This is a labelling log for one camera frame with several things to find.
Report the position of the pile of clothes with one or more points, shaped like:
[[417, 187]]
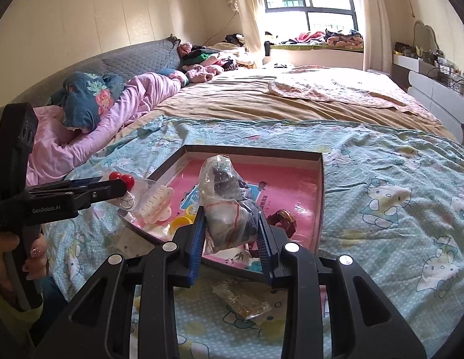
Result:
[[213, 61]]

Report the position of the shallow pink-lined cardboard box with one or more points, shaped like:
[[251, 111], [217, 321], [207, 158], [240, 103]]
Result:
[[291, 183]]

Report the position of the tan blanket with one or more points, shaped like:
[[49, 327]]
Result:
[[235, 104]]

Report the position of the red cherry earrings bag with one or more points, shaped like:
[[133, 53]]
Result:
[[121, 178]]

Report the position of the cartoon cat print bed sheet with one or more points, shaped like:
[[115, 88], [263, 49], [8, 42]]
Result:
[[366, 179]]

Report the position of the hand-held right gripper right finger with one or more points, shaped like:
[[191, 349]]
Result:
[[104, 192]]

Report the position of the thin pink blanket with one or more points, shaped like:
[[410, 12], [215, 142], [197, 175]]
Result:
[[347, 89]]

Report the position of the grey and white vanity desk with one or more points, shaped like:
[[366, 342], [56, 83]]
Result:
[[433, 86]]

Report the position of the person's dark blue pants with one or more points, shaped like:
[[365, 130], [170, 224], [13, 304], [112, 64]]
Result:
[[54, 291]]

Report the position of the blue floral pillow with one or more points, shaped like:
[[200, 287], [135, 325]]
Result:
[[89, 97]]

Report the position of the clothes on window seat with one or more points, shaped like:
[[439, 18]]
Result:
[[329, 39]]

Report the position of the grey quilted headboard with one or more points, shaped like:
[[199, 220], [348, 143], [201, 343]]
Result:
[[142, 56]]

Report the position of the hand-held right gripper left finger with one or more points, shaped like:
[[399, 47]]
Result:
[[86, 182]]

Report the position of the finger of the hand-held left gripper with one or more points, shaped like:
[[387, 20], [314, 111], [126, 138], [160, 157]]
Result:
[[194, 246], [265, 250]]

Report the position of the earring card in clear bag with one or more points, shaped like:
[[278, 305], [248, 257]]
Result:
[[136, 245]]

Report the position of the cream curtain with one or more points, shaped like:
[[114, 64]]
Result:
[[246, 7], [372, 18]]

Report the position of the cream hair claw clip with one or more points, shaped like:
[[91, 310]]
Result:
[[157, 205]]

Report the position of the clear plastic bag of jewelry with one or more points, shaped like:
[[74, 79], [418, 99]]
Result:
[[224, 213]]

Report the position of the pink quilt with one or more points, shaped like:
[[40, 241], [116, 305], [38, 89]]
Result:
[[67, 146]]

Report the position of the vanity mirror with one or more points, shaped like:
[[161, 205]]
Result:
[[428, 37]]

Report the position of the person's left hand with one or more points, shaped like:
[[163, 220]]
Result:
[[37, 258]]

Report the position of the yellow plastic bangle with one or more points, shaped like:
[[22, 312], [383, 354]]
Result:
[[181, 224]]

